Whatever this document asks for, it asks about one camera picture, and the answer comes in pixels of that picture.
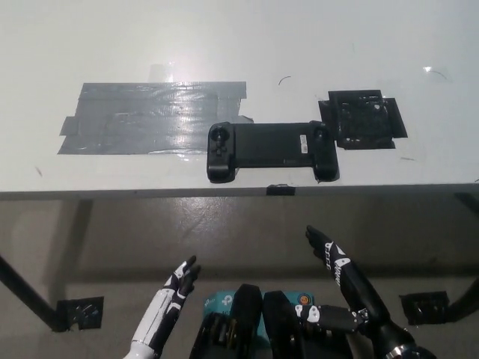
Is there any black game controller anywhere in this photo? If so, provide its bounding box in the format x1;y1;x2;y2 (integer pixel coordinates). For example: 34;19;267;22
206;120;341;184

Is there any grey duct tape patch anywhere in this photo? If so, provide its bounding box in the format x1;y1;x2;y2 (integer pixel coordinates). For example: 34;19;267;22
56;80;255;156

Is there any black table leg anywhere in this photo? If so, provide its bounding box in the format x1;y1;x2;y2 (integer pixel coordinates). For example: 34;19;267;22
0;254;67;333
446;276;479;325

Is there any black tape square patch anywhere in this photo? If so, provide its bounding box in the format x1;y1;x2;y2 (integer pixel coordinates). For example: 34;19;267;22
317;88;409;151

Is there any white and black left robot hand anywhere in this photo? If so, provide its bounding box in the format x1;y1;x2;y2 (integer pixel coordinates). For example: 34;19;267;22
126;255;201;359

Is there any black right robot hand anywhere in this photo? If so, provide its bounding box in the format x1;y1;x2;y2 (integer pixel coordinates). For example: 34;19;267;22
294;224;394;334

